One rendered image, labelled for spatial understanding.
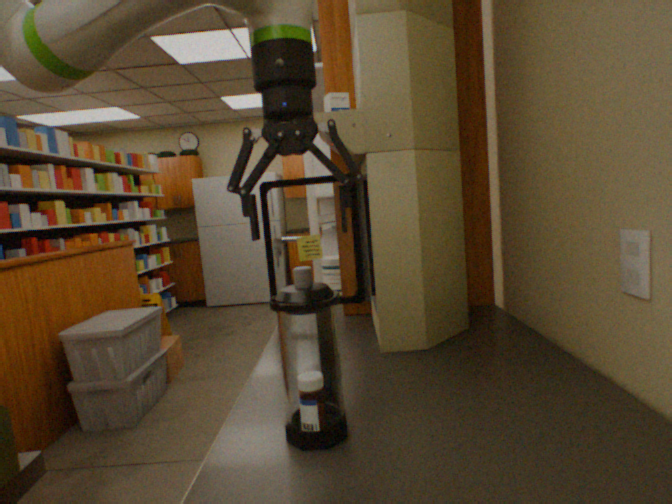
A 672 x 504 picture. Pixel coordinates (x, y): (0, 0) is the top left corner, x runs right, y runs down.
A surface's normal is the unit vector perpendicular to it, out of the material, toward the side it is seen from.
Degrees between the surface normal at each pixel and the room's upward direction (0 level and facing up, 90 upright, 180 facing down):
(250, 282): 90
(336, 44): 90
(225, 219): 90
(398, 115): 90
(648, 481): 0
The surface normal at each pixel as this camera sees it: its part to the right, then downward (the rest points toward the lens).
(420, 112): 0.69, 0.02
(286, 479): -0.08, -0.99
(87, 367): -0.01, 0.21
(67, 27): -0.36, 0.61
